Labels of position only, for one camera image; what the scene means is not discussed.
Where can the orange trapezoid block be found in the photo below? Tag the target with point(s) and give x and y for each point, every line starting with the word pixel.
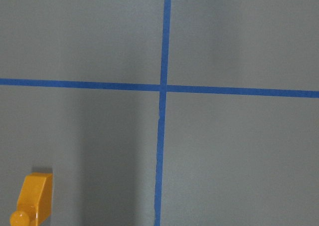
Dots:
pixel 34 203

